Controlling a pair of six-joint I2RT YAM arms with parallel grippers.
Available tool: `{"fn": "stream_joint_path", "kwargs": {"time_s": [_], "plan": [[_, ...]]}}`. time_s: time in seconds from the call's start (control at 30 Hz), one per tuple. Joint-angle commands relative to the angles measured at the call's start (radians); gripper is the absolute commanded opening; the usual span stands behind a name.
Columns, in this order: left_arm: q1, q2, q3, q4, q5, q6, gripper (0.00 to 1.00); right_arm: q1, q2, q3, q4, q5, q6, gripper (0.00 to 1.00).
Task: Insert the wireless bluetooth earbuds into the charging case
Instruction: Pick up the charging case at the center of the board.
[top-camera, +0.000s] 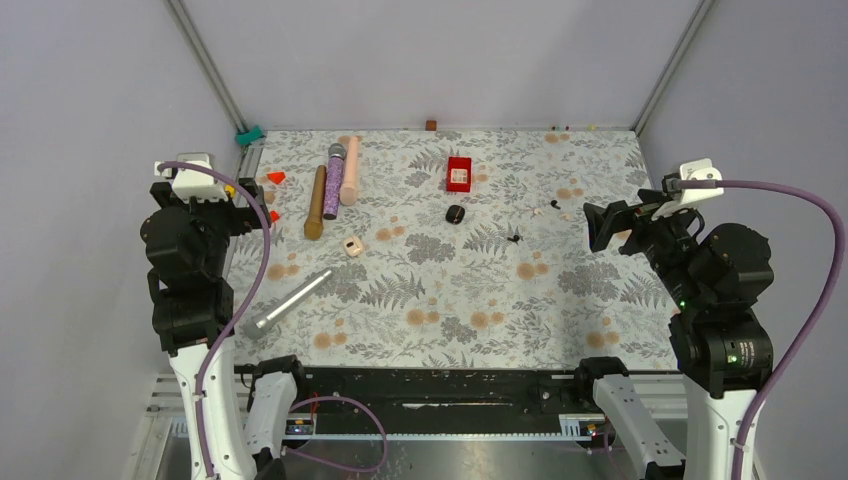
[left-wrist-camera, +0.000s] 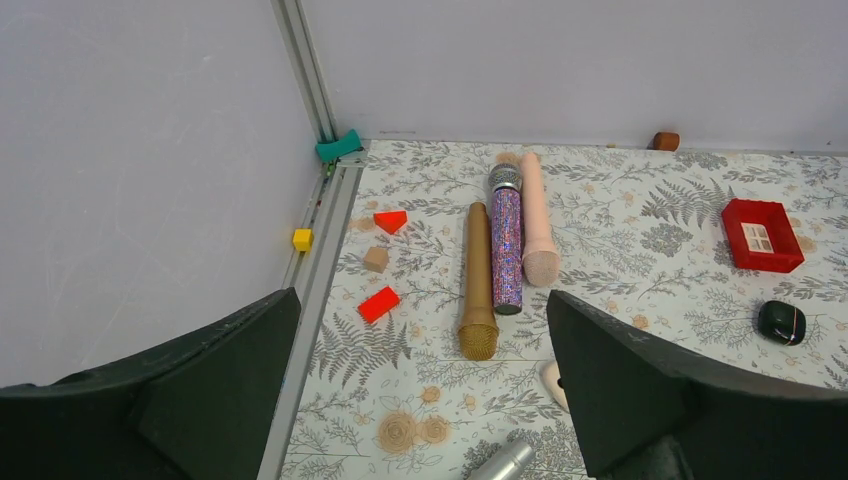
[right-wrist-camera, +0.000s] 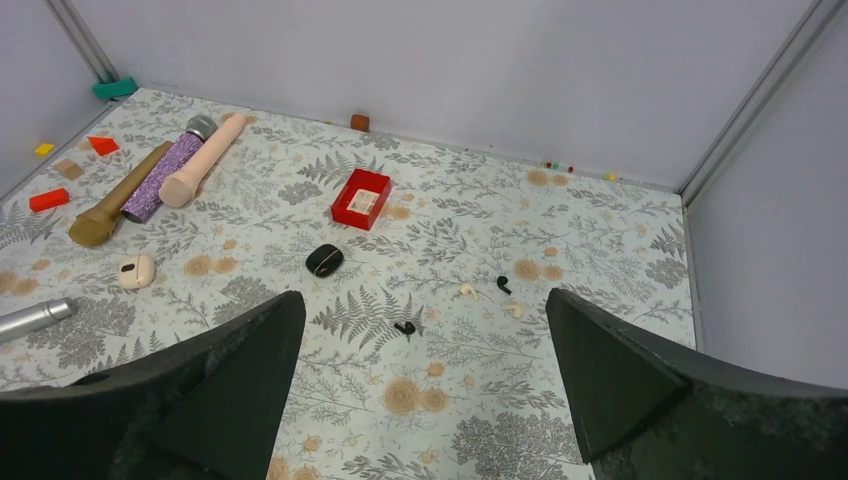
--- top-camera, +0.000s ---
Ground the purple glitter microphone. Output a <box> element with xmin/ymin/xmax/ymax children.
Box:
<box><xmin>323</xmin><ymin>143</ymin><xmax>347</xmax><ymax>220</ymax></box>

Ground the beige earbud charging case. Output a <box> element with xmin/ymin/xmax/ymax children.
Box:
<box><xmin>342</xmin><ymin>236</ymin><xmax>365</xmax><ymax>257</ymax></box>

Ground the floral patterned table mat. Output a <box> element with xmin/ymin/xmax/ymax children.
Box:
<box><xmin>235</xmin><ymin>130</ymin><xmax>676</xmax><ymax>370</ymax></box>

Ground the pink microphone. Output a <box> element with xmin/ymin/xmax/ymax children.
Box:
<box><xmin>339</xmin><ymin>136</ymin><xmax>360</xmax><ymax>206</ymax></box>

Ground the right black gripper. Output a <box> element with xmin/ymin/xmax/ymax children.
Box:
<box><xmin>581</xmin><ymin>186</ymin><xmax>707</xmax><ymax>306</ymax></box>

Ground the slotted cable duct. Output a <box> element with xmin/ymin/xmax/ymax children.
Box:
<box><xmin>168</xmin><ymin>415</ymin><xmax>607</xmax><ymax>443</ymax></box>

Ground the silver microphone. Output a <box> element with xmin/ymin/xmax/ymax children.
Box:
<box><xmin>242</xmin><ymin>268</ymin><xmax>334</xmax><ymax>340</ymax></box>

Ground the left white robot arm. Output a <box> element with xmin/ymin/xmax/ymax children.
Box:
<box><xmin>140</xmin><ymin>162</ymin><xmax>311</xmax><ymax>479</ymax></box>

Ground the brown microphone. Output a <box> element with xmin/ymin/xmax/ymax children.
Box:
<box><xmin>304</xmin><ymin>165</ymin><xmax>327</xmax><ymax>241</ymax></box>

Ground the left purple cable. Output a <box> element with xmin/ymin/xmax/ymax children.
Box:
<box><xmin>157</xmin><ymin>161</ymin><xmax>390</xmax><ymax>480</ymax></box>

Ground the black earbud case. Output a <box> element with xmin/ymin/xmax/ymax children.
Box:
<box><xmin>445</xmin><ymin>205</ymin><xmax>466</xmax><ymax>225</ymax></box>

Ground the purple cable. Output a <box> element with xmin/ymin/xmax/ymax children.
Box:
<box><xmin>672</xmin><ymin>179</ymin><xmax>847</xmax><ymax>480</ymax></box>
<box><xmin>157</xmin><ymin>161</ymin><xmax>390</xmax><ymax>480</ymax></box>

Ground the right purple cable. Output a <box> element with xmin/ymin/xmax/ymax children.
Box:
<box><xmin>672</xmin><ymin>179</ymin><xmax>847</xmax><ymax>480</ymax></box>

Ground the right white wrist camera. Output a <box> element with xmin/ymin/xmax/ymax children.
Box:
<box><xmin>652</xmin><ymin>158</ymin><xmax>724</xmax><ymax>220</ymax></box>

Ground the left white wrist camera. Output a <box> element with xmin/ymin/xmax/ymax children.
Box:
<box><xmin>154</xmin><ymin>152</ymin><xmax>229</xmax><ymax>204</ymax></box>

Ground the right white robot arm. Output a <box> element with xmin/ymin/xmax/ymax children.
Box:
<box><xmin>573</xmin><ymin>190</ymin><xmax>774</xmax><ymax>479</ymax></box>

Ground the red small box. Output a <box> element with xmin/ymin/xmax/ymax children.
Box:
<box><xmin>445</xmin><ymin>156</ymin><xmax>473</xmax><ymax>193</ymax></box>

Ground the red triangular block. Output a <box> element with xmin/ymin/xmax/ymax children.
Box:
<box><xmin>266</xmin><ymin>171</ymin><xmax>286</xmax><ymax>185</ymax></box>

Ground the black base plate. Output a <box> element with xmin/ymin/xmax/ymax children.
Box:
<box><xmin>246</xmin><ymin>366</ymin><xmax>637</xmax><ymax>437</ymax></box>

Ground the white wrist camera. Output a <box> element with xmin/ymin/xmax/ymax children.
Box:
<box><xmin>154</xmin><ymin>152</ymin><xmax>229</xmax><ymax>204</ymax></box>
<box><xmin>652</xmin><ymin>158</ymin><xmax>724</xmax><ymax>220</ymax></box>

